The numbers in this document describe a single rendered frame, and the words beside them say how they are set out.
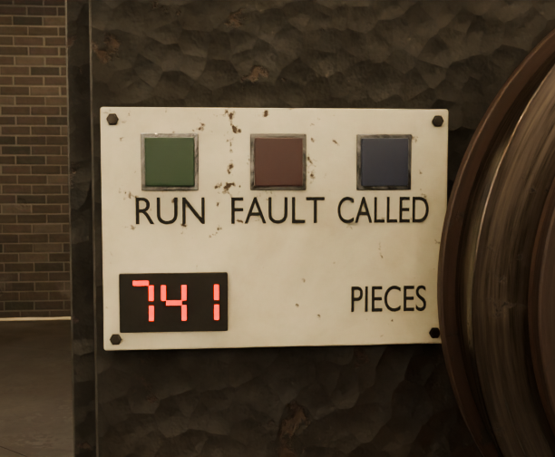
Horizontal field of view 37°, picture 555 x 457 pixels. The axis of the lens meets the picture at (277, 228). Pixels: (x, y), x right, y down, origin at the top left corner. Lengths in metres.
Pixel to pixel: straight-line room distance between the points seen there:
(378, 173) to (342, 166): 0.03
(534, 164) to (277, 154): 0.19
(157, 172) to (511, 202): 0.25
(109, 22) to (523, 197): 0.33
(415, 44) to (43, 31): 6.15
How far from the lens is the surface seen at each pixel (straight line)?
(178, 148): 0.62
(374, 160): 0.63
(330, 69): 0.65
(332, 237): 0.63
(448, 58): 0.68
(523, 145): 0.53
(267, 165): 0.62
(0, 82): 6.78
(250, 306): 0.63
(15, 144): 6.73
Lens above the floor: 1.20
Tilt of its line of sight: 4 degrees down
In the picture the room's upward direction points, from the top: straight up
